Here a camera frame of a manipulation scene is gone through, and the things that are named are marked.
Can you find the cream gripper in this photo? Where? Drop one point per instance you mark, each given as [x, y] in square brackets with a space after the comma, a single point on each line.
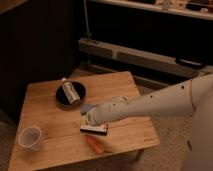
[88, 118]

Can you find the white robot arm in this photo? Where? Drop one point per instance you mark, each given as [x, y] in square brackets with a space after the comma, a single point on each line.
[192, 97]

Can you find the blue cloth toy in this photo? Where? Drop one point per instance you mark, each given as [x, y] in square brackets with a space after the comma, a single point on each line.
[86, 108]

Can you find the black and white box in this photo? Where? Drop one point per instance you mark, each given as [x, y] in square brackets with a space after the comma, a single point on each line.
[100, 130]

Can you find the orange carrot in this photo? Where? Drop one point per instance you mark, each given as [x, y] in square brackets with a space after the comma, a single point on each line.
[96, 145]

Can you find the black bowl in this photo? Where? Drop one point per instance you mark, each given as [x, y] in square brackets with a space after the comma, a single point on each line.
[63, 100]

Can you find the grey baseboard heater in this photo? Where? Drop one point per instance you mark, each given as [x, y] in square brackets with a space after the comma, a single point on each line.
[140, 58]

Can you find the white shelf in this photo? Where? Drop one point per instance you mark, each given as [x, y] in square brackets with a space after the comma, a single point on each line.
[157, 8]

